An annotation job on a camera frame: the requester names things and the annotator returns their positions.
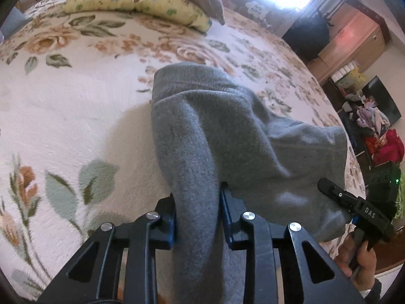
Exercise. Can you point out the pile of pale clothes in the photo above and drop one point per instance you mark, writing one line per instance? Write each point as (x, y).
(367, 110)

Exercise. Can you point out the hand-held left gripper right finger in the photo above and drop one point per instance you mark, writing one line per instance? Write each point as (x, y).
(225, 207)

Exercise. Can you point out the black television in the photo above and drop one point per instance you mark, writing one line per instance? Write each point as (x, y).
(384, 98)

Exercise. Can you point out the yellow patterned pillow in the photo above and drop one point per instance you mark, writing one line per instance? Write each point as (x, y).
(136, 3)

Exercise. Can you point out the floral cream blanket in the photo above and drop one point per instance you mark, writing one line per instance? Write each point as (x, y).
(79, 101)

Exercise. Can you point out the person's right hand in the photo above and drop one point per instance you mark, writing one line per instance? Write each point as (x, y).
(346, 256)

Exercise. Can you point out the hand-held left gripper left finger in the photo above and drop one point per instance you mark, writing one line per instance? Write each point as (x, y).
(172, 224)

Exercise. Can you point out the wooden wardrobe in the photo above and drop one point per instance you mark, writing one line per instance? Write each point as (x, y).
(351, 41)

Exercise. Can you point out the person's right forearm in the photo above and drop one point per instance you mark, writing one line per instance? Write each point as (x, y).
(371, 289)

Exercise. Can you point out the grey pants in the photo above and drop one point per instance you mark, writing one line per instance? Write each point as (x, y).
(221, 139)

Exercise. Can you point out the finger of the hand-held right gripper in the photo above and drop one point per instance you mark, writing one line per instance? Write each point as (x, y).
(337, 193)

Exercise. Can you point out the red cloth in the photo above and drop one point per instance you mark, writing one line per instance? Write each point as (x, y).
(392, 147)

